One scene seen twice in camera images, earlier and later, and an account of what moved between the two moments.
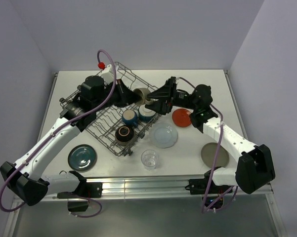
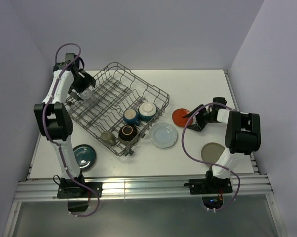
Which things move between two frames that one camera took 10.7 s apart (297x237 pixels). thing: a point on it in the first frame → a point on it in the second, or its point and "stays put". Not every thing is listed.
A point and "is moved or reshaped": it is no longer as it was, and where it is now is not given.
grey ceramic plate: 208,153 stays put
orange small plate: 181,117 stays put
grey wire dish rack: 124,126 stays put
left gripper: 126,96 → 88,81
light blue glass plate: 163,135 stays put
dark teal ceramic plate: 82,158 stays put
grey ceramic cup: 142,93 → 108,137
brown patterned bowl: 124,135 is moved or reshaped
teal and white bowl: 145,114 stays put
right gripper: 167,92 → 199,125
